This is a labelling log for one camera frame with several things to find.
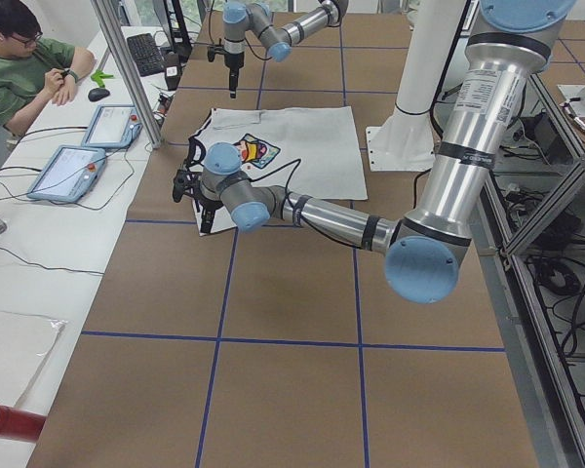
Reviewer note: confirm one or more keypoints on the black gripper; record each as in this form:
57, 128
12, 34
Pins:
233, 62
208, 207

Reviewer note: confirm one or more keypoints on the grey t-shirt with cartoon print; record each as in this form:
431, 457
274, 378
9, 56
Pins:
312, 151

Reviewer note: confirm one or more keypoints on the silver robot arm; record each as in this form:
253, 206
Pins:
423, 251
239, 18

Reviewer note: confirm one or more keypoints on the black keyboard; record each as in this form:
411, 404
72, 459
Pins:
145, 54

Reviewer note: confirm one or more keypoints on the blue teach pendant far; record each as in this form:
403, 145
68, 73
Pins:
113, 126

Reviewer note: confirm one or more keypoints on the blue teach pendant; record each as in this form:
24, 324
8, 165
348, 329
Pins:
69, 175
113, 126

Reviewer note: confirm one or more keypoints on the green plastic object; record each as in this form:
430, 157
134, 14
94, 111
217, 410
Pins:
99, 77

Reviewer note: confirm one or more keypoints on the black computer mouse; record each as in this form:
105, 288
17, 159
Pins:
97, 94

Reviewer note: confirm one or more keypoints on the blue teach pendant near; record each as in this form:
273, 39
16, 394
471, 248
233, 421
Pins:
69, 175

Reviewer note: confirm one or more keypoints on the person in green shirt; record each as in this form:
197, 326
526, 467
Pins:
34, 70

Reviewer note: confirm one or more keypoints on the clear plastic bag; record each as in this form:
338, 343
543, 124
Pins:
26, 344

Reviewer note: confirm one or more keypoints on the red cylinder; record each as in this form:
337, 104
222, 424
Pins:
20, 425

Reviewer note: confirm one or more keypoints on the aluminium frame post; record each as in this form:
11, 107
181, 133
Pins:
117, 44

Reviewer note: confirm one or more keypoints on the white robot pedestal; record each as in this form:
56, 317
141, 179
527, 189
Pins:
405, 142

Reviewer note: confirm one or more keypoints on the aluminium frame rail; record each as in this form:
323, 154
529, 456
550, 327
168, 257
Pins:
533, 207

